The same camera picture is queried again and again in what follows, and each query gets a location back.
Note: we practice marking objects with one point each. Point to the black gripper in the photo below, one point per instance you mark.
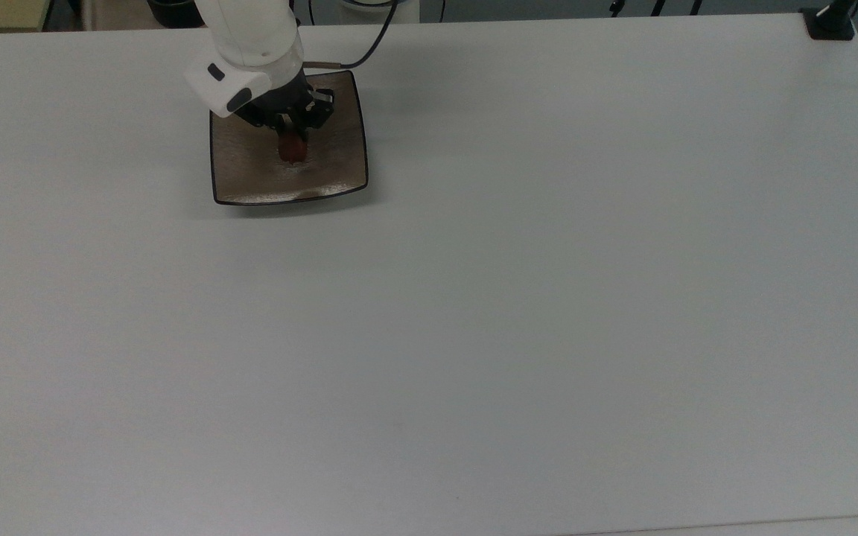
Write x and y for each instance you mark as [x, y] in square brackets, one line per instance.
[280, 104]

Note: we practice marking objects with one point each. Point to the small round red-brown food item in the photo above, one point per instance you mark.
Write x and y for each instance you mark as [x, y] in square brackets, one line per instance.
[293, 152]

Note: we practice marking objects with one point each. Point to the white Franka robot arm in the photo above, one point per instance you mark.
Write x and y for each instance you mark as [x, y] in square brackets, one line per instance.
[250, 37]

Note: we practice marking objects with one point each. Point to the square brown ceramic plate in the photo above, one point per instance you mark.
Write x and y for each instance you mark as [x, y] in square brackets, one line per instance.
[328, 164]

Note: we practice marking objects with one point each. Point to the white round object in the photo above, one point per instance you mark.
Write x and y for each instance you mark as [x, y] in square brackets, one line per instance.
[380, 9]

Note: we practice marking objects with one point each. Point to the black round object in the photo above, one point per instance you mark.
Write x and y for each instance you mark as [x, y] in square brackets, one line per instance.
[174, 11]

